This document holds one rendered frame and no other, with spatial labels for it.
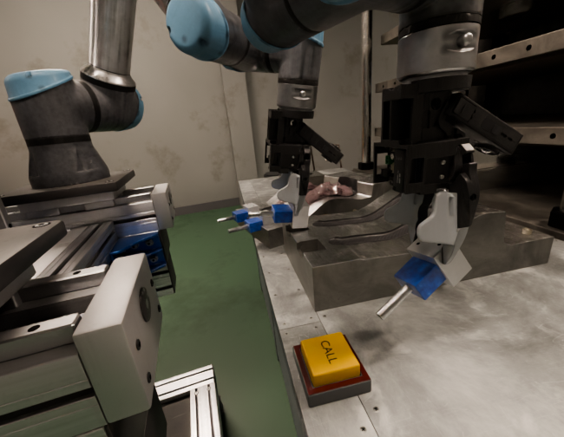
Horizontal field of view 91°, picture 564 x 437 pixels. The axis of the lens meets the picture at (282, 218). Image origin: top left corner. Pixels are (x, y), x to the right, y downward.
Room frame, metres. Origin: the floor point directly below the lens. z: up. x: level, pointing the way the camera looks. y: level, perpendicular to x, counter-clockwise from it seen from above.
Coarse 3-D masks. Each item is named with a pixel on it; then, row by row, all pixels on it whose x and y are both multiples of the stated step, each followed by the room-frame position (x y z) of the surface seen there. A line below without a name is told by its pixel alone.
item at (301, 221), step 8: (272, 208) 0.59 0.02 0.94; (280, 208) 0.59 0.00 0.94; (288, 208) 0.59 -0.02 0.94; (304, 208) 0.57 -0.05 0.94; (256, 216) 0.58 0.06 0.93; (264, 216) 0.58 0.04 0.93; (272, 216) 0.59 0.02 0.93; (280, 216) 0.57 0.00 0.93; (288, 216) 0.57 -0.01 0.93; (296, 216) 0.57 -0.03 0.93; (304, 216) 0.58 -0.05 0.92; (296, 224) 0.58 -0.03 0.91; (304, 224) 0.58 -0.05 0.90
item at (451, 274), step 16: (416, 240) 0.35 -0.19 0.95; (416, 256) 0.34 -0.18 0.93; (432, 256) 0.31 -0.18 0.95; (400, 272) 0.33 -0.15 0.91; (416, 272) 0.31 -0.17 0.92; (432, 272) 0.30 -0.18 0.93; (448, 272) 0.30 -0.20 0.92; (464, 272) 0.31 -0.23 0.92; (416, 288) 0.29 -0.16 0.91; (432, 288) 0.30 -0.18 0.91; (384, 304) 0.30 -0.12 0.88
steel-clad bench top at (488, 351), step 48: (288, 288) 0.49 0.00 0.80; (480, 288) 0.43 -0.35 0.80; (528, 288) 0.42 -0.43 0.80; (288, 336) 0.35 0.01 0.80; (384, 336) 0.34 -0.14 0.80; (432, 336) 0.33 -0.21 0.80; (480, 336) 0.32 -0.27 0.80; (528, 336) 0.31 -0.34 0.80; (384, 384) 0.26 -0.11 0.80; (432, 384) 0.25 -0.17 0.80; (480, 384) 0.25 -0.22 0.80; (528, 384) 0.24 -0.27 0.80; (336, 432) 0.21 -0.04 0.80; (384, 432) 0.20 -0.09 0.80; (432, 432) 0.20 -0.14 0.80; (480, 432) 0.19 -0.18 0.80; (528, 432) 0.19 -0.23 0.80
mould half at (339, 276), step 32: (288, 224) 0.63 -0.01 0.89; (352, 224) 0.60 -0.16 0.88; (384, 224) 0.58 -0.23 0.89; (480, 224) 0.46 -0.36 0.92; (512, 224) 0.57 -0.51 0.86; (288, 256) 0.62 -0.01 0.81; (320, 256) 0.45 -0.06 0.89; (352, 256) 0.43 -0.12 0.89; (384, 256) 0.43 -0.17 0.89; (480, 256) 0.46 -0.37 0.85; (512, 256) 0.48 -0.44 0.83; (544, 256) 0.49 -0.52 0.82; (320, 288) 0.41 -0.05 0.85; (352, 288) 0.42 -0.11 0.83; (384, 288) 0.43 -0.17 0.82
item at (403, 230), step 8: (392, 200) 0.66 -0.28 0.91; (384, 208) 0.65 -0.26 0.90; (368, 216) 0.65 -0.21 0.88; (376, 216) 0.64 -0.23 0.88; (312, 224) 0.61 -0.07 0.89; (320, 224) 0.62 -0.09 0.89; (328, 224) 0.62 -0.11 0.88; (336, 224) 0.62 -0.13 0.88; (344, 224) 0.60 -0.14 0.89; (376, 232) 0.54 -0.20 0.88; (384, 232) 0.54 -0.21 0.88; (392, 232) 0.54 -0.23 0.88; (400, 232) 0.53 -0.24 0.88; (408, 232) 0.51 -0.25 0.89; (336, 240) 0.51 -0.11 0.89; (344, 240) 0.52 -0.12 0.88; (352, 240) 0.52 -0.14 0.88; (360, 240) 0.51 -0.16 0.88; (368, 240) 0.51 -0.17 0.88; (376, 240) 0.50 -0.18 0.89
